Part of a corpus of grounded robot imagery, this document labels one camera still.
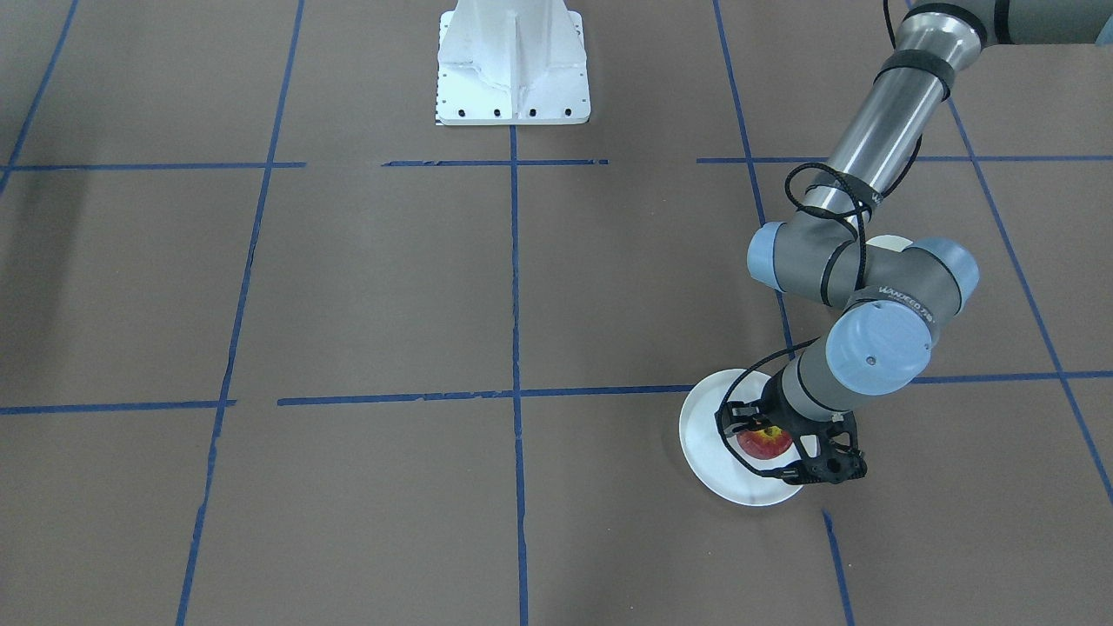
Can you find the red yellow apple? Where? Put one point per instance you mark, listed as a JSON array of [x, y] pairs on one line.
[[764, 444]]

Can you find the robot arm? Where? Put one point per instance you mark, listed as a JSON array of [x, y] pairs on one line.
[[893, 306]]

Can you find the white round plate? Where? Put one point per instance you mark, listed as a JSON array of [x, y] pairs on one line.
[[713, 463]]

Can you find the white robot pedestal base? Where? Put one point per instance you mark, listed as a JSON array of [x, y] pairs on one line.
[[512, 62]]

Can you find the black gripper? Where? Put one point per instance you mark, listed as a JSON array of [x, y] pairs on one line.
[[772, 416]]

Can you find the white round bowl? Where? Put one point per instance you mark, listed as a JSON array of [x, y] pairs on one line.
[[890, 242]]

